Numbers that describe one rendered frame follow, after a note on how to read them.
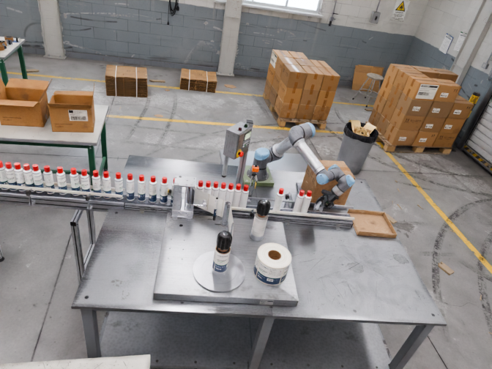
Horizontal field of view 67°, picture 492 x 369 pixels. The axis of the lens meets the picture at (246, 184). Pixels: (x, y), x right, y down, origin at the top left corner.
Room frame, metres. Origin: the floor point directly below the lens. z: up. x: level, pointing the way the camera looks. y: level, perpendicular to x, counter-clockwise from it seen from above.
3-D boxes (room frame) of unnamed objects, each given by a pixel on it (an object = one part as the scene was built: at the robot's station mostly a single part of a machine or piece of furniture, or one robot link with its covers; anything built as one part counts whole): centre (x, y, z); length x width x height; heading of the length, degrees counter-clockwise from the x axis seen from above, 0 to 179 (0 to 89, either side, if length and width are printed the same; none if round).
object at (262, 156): (2.62, -0.08, 1.04); 0.13 x 0.12 x 0.14; 136
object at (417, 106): (5.88, -2.50, 0.57); 1.20 x 0.85 x 1.14; 108
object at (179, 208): (1.95, 0.39, 1.01); 0.14 x 0.13 x 0.26; 100
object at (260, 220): (1.85, -0.14, 1.03); 0.09 x 0.09 x 0.30
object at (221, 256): (1.49, 0.06, 1.04); 0.09 x 0.09 x 0.29
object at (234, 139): (2.17, 0.11, 1.38); 0.17 x 0.10 x 0.19; 155
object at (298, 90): (6.17, -0.55, 0.45); 1.20 x 0.84 x 0.89; 17
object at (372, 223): (2.28, -1.00, 0.85); 0.30 x 0.26 x 0.04; 100
